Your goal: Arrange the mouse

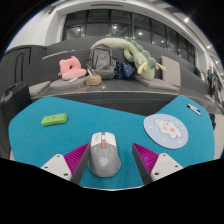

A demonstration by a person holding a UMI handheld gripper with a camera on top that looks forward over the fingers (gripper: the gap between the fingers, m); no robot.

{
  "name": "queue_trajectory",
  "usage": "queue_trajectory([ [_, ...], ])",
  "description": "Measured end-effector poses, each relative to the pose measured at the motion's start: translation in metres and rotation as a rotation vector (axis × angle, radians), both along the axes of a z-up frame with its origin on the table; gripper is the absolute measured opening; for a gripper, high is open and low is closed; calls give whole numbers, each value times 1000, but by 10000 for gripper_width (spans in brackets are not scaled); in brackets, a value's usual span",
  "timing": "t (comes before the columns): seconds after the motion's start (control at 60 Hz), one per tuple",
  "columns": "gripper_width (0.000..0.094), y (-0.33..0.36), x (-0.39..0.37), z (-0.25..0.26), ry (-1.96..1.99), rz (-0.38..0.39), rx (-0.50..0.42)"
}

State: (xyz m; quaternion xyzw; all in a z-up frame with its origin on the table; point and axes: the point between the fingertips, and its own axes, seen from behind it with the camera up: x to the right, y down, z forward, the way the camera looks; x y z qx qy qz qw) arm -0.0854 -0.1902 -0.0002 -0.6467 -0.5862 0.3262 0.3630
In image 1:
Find grey computer mouse orange accents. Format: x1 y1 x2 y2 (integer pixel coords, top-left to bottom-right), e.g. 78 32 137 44
87 131 122 179

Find round woven straw basket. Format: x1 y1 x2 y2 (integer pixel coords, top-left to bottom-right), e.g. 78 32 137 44
84 73 103 87

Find black suitcase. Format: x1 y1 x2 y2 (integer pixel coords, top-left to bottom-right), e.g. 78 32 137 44
0 80 34 159

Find pink plush pillow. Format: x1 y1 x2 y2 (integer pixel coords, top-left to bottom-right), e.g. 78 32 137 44
57 55 88 81

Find round grey seat cushion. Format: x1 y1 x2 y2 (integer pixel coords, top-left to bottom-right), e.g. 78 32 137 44
49 77 88 90

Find upright square grey cushion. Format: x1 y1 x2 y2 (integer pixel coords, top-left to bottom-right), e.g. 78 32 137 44
160 55 182 88

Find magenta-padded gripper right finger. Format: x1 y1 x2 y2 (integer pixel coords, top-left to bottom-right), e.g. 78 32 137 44
131 142 185 186

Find grey stepped bench seating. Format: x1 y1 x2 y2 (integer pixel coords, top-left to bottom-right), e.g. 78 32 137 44
23 35 224 116

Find flat grey seat cushion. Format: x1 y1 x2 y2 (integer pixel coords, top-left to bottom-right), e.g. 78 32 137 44
134 75 179 93

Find dark glass window wall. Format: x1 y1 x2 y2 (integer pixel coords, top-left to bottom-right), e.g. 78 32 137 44
62 9 196 66

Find small green case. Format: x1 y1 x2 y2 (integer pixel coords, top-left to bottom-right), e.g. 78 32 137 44
40 112 68 127

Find long green dragon plush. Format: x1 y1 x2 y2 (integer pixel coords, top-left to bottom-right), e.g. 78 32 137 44
89 36 167 81

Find white marker blue cap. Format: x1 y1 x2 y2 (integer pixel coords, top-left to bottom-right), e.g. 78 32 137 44
186 103 202 117

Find black bag on floor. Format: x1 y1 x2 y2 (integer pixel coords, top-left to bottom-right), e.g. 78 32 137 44
208 113 217 130

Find ceiling lights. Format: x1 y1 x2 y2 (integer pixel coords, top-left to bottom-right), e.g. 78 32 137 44
181 16 221 64

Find grey backpack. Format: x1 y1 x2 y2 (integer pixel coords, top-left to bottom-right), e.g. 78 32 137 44
85 44 118 80

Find dark blue patterned bag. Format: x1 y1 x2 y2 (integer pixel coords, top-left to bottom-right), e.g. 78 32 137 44
113 61 138 80

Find round light blue mouse pad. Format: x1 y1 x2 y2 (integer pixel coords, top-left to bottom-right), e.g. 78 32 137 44
142 113 190 150

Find small square grey cushion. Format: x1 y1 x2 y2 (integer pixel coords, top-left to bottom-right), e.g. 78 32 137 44
28 80 52 97

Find person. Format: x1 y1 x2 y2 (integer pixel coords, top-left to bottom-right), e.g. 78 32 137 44
205 68 219 99

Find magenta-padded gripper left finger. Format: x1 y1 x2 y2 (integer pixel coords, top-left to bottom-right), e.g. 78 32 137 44
41 143 92 186

